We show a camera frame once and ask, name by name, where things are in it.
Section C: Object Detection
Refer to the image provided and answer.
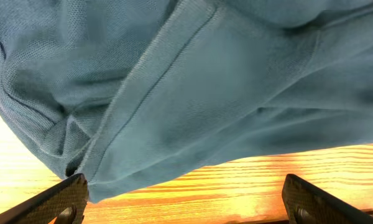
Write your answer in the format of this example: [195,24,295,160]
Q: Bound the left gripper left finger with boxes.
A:
[0,174,89,224]

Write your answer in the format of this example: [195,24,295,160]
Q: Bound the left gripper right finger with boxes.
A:
[282,174,373,224]

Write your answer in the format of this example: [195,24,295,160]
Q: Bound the blue t-shirt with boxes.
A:
[0,0,373,202]

